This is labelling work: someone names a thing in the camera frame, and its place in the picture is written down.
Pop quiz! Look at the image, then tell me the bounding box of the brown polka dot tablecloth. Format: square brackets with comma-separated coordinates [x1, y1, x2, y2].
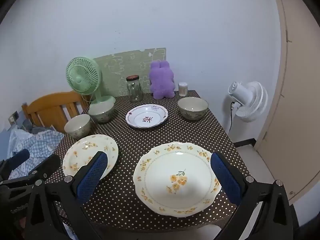
[46, 90, 250, 230]

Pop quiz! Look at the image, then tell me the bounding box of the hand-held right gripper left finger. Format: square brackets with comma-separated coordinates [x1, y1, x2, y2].
[25, 151, 108, 240]

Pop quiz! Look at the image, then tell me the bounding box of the black fan cable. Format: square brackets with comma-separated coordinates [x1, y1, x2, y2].
[229, 101, 237, 132]

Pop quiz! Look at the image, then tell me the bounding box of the large yellow flower plate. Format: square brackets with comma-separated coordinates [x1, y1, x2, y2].
[132, 142, 222, 217]

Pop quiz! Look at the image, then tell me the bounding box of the grey floral ceramic bowl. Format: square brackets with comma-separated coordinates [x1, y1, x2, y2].
[88, 102, 115, 123]
[177, 97, 209, 120]

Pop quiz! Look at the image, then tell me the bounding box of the wooden chair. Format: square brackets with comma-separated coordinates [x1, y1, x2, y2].
[21, 91, 94, 134]

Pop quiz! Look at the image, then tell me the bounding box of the blue checked printed blanket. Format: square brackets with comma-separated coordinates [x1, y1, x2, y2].
[6, 127, 65, 180]

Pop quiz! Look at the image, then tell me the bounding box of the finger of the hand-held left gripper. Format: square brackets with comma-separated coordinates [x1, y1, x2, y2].
[0, 149, 30, 180]
[5, 154, 61, 187]

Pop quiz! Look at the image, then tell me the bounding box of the red flower plate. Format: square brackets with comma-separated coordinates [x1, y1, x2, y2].
[125, 104, 168, 130]

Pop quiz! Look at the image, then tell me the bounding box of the glass jar with dark lid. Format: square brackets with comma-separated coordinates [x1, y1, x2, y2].
[126, 75, 143, 102]

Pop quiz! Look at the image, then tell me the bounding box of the beige wooden door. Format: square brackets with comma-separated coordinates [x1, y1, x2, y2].
[255, 0, 320, 203]

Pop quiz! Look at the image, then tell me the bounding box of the white standing fan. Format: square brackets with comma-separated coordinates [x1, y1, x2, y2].
[223, 81, 268, 143]

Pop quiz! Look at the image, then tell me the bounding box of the green patterned board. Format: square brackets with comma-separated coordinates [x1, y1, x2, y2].
[93, 47, 167, 97]

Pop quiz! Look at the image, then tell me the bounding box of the green desk fan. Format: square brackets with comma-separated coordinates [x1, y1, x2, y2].
[66, 57, 116, 105]

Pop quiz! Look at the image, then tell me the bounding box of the grey striped bedding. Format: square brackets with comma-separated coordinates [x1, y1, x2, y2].
[22, 120, 57, 133]

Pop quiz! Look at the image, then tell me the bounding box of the purple plush toy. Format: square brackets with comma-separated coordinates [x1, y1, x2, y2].
[149, 60, 175, 99]

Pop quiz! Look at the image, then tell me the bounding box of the small yellow flower plate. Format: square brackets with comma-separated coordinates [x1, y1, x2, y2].
[62, 134, 119, 180]

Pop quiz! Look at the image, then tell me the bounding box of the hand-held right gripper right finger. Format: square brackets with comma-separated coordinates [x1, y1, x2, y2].
[210, 152, 293, 240]

